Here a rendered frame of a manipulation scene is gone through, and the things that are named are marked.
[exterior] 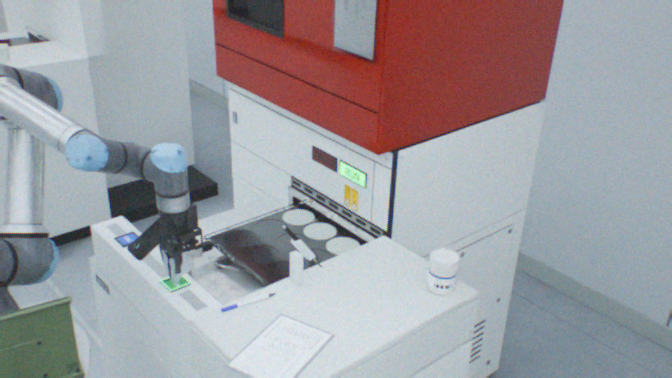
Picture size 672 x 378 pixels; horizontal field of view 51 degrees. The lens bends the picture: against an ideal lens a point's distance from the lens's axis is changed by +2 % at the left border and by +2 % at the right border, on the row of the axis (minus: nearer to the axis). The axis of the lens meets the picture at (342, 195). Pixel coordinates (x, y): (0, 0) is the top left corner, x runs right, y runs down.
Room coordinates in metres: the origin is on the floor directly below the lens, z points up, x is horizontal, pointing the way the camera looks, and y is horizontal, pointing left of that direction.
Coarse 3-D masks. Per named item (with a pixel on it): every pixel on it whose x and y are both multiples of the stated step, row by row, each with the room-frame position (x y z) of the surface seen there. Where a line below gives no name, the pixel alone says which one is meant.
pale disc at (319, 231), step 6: (306, 228) 1.82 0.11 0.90; (312, 228) 1.82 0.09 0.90; (318, 228) 1.82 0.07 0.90; (324, 228) 1.82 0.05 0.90; (330, 228) 1.82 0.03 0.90; (306, 234) 1.78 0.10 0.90; (312, 234) 1.78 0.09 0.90; (318, 234) 1.79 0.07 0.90; (324, 234) 1.79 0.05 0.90; (330, 234) 1.79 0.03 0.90
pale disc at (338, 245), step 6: (330, 240) 1.76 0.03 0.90; (336, 240) 1.75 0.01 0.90; (342, 240) 1.76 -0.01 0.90; (348, 240) 1.76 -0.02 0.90; (354, 240) 1.76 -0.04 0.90; (330, 246) 1.72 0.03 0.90; (336, 246) 1.72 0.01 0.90; (342, 246) 1.72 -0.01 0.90; (348, 246) 1.72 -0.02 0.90; (354, 246) 1.72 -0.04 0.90; (336, 252) 1.69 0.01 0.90; (342, 252) 1.69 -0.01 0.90
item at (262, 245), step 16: (288, 208) 1.94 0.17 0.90; (304, 208) 1.94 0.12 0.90; (256, 224) 1.83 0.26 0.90; (272, 224) 1.84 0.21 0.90; (288, 224) 1.84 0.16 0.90; (304, 224) 1.84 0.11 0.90; (224, 240) 1.73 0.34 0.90; (240, 240) 1.74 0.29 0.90; (256, 240) 1.74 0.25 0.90; (272, 240) 1.74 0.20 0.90; (288, 240) 1.75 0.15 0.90; (304, 240) 1.75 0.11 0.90; (320, 240) 1.75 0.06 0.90; (240, 256) 1.65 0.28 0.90; (256, 256) 1.65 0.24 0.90; (272, 256) 1.66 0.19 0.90; (288, 256) 1.66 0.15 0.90; (320, 256) 1.66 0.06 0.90; (256, 272) 1.57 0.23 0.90; (272, 272) 1.58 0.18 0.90; (288, 272) 1.58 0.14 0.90
